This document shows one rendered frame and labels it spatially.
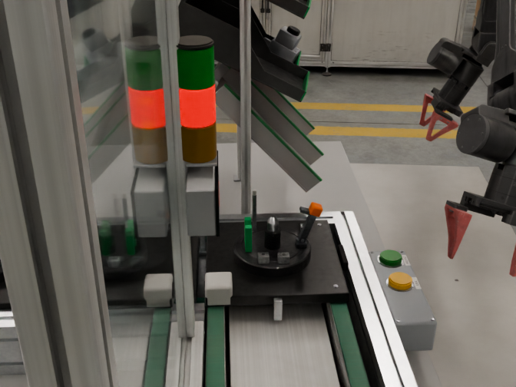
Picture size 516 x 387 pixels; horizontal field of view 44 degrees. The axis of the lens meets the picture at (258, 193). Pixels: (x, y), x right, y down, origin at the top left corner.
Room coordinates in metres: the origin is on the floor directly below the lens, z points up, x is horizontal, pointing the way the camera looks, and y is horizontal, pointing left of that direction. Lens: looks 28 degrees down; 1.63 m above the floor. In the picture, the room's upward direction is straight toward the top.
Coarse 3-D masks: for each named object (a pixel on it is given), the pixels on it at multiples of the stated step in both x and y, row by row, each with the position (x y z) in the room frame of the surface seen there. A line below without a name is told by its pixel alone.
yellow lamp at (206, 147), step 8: (184, 128) 0.76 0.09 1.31; (192, 128) 0.76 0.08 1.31; (200, 128) 0.76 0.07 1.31; (208, 128) 0.76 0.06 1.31; (216, 128) 0.78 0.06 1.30; (184, 136) 0.76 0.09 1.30; (192, 136) 0.76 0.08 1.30; (200, 136) 0.76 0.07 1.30; (208, 136) 0.76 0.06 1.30; (216, 136) 0.78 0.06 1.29; (184, 144) 0.76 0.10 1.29; (192, 144) 0.76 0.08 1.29; (200, 144) 0.76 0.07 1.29; (208, 144) 0.76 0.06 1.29; (216, 144) 0.78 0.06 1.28; (184, 152) 0.76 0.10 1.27; (192, 152) 0.76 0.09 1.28; (200, 152) 0.76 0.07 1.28; (208, 152) 0.76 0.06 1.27; (216, 152) 0.78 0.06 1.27; (184, 160) 0.76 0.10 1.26; (192, 160) 0.76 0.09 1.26; (200, 160) 0.76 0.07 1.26; (208, 160) 0.76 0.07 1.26
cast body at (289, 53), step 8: (280, 32) 1.41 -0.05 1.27; (288, 32) 1.41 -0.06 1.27; (296, 32) 1.41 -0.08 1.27; (272, 40) 1.41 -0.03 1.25; (280, 40) 1.40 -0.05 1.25; (288, 40) 1.40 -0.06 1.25; (296, 40) 1.39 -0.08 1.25; (272, 48) 1.41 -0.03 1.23; (280, 48) 1.40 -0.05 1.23; (288, 48) 1.40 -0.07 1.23; (296, 48) 1.43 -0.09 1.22; (280, 56) 1.40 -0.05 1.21; (288, 56) 1.40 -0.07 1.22; (296, 56) 1.42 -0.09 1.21
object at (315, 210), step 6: (312, 204) 0.98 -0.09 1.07; (318, 204) 0.99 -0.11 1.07; (300, 210) 0.98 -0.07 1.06; (306, 210) 0.98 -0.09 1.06; (312, 210) 0.97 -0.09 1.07; (318, 210) 0.97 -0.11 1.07; (312, 216) 0.98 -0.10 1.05; (318, 216) 0.97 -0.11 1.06; (306, 222) 0.98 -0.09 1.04; (312, 222) 0.98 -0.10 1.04; (306, 228) 0.98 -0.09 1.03; (300, 234) 0.98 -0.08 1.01; (306, 234) 0.98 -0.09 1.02; (300, 240) 0.98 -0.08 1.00
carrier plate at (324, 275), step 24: (216, 240) 1.03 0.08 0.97; (312, 240) 1.03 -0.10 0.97; (216, 264) 0.95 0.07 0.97; (312, 264) 0.95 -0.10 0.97; (336, 264) 0.95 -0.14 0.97; (240, 288) 0.88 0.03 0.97; (264, 288) 0.88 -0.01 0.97; (288, 288) 0.88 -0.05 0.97; (312, 288) 0.88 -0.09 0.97; (336, 288) 0.88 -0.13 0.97
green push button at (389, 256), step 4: (384, 252) 0.99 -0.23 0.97; (388, 252) 0.99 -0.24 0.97; (392, 252) 0.99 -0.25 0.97; (396, 252) 0.99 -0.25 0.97; (380, 256) 0.97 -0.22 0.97; (384, 256) 0.97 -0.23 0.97; (388, 256) 0.97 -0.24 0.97; (392, 256) 0.97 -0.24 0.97; (396, 256) 0.97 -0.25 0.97; (400, 256) 0.97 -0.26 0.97; (380, 260) 0.97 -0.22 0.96; (384, 260) 0.96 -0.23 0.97; (388, 260) 0.96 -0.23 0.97; (392, 260) 0.96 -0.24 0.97; (396, 260) 0.96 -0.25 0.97; (400, 260) 0.96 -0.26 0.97; (388, 264) 0.96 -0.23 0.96; (392, 264) 0.96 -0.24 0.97; (396, 264) 0.96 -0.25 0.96
